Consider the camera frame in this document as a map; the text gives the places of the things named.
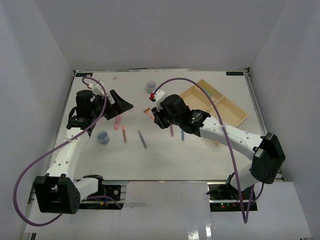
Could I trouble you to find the pink slim red-tip pen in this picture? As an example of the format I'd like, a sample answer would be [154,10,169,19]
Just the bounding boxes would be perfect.
[169,125,174,137]

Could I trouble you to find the cream wooden divided tray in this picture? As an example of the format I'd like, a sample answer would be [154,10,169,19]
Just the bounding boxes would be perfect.
[178,78,250,146]

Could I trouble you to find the purple slim capped pen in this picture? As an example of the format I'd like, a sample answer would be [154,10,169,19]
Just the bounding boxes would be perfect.
[137,129,148,149]

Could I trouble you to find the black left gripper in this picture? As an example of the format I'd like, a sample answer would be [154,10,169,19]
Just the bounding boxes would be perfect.
[90,89,134,121]

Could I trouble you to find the beige slim orange-tip pen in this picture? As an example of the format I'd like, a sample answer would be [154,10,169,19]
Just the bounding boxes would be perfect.
[122,125,127,144]

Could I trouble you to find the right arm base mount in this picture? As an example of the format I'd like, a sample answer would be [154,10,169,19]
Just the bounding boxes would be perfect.
[206,182,258,213]

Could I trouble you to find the blue slim capped pen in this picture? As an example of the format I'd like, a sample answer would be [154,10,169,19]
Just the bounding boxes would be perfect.
[181,129,185,141]

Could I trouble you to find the clear jar blue beads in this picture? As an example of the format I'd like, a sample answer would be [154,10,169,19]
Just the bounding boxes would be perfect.
[96,130,110,145]

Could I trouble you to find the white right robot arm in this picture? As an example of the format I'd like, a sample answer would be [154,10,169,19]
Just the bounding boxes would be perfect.
[151,91,286,200]

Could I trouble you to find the orange chunky highlighter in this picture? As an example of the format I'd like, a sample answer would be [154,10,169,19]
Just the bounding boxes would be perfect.
[143,108,155,120]

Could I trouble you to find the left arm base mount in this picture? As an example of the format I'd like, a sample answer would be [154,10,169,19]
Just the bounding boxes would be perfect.
[79,181,127,210]

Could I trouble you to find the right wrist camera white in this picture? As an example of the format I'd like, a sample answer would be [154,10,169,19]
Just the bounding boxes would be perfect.
[149,89,167,111]

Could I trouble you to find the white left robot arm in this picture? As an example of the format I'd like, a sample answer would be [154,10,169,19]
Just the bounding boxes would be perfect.
[33,89,134,215]

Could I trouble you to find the clear jar purple beads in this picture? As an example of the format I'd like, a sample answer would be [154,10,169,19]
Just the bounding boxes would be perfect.
[145,80,157,94]

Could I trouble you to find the pink chunky highlighter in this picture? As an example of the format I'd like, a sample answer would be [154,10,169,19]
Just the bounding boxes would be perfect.
[113,115,121,130]

